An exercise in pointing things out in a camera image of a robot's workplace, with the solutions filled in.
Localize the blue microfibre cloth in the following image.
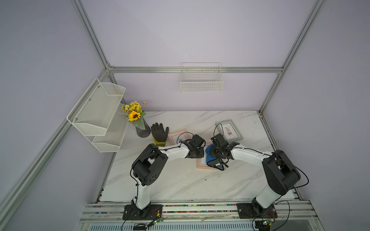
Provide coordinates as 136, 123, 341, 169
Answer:
205, 144, 225, 171

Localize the pink picture frame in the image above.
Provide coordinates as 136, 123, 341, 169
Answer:
197, 142, 216, 170
168, 130, 190, 145

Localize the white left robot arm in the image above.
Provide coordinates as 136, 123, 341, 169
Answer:
131, 135, 206, 210

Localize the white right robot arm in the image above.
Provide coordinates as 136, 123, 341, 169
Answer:
206, 134, 301, 210

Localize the black yellow work glove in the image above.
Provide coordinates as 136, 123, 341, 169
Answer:
151, 123, 169, 147

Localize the dark glass vase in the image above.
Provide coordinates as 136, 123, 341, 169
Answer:
135, 119, 151, 138

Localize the sunflower bouquet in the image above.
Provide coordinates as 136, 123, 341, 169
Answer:
121, 101, 146, 130

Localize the green picture frame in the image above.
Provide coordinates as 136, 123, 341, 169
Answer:
215, 119, 243, 143

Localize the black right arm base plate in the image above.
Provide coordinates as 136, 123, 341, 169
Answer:
237, 198, 277, 219

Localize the white wire wall basket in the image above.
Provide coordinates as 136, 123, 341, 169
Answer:
180, 62, 224, 93

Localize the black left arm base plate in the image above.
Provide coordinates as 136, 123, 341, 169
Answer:
122, 197, 163, 220

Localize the white mesh wall shelf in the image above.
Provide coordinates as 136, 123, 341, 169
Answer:
66, 79, 129, 153

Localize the aluminium front rail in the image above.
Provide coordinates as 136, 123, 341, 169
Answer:
77, 200, 324, 231

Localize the aluminium enclosure frame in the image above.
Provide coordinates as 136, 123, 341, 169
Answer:
1, 1, 326, 229

